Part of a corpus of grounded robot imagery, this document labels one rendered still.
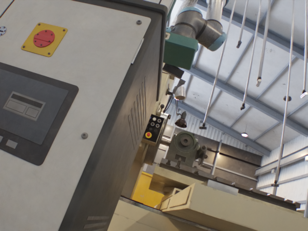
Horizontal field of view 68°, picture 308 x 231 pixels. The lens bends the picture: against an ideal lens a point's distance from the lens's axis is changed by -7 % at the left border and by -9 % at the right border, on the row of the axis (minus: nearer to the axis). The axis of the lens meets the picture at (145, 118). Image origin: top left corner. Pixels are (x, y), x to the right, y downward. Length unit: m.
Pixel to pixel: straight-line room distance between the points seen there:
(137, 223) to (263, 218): 1.27
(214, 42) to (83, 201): 1.07
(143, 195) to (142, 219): 2.40
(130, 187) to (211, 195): 1.84
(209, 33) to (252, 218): 0.85
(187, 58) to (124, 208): 1.42
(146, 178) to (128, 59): 4.23
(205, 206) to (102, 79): 0.75
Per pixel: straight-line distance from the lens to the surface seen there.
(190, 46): 1.07
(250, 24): 9.98
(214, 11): 1.43
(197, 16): 1.25
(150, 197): 4.51
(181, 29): 1.14
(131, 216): 2.13
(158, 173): 1.97
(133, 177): 2.78
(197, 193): 0.99
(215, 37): 1.26
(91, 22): 0.42
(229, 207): 1.02
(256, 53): 11.07
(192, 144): 2.13
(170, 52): 1.12
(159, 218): 2.14
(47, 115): 0.34
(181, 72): 1.53
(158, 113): 2.31
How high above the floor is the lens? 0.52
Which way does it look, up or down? 21 degrees up
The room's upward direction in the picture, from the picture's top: 21 degrees clockwise
